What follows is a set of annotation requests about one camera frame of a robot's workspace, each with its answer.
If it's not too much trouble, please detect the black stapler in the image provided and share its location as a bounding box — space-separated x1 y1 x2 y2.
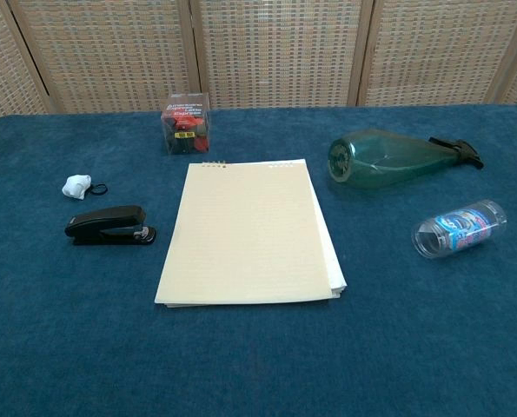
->
63 205 158 247

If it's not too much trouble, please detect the cream paper stack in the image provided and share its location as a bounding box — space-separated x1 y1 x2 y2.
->
154 158 348 310

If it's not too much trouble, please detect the clear box of capsules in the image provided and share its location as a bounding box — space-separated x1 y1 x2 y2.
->
160 91 212 156

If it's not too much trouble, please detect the green spray bottle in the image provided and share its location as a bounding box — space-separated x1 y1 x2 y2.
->
328 129 486 192

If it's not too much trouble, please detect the blue table cloth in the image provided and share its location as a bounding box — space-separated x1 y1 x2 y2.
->
0 103 517 417

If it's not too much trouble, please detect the woven folding screen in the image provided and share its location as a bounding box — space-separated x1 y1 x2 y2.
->
0 0 517 129

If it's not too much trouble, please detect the clear plastic jar blue label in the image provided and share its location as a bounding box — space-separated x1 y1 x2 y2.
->
410 199 509 261

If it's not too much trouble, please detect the white crumpled cloth hair tie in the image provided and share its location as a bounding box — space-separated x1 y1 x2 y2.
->
61 173 109 202

